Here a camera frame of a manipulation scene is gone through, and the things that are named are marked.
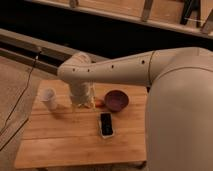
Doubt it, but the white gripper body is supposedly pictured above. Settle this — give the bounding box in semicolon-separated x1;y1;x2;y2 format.
69;82;95;108

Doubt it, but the white ceramic cup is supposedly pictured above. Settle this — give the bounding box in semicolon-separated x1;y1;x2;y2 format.
40;88;57;110

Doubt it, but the black phone in white case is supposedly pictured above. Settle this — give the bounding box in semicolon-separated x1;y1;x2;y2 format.
99;113;114;138

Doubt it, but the black cable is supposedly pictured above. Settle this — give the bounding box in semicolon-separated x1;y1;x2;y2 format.
0;49;42;152

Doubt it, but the purple ceramic bowl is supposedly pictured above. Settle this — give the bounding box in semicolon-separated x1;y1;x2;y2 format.
104;90;129;112

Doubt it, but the orange carrot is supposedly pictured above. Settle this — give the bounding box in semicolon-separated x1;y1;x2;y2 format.
95;99;104;107

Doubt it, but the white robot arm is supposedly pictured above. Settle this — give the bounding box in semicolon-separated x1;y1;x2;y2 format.
57;47;213;171

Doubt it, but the wooden table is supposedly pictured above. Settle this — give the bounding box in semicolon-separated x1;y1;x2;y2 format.
15;80;147;169

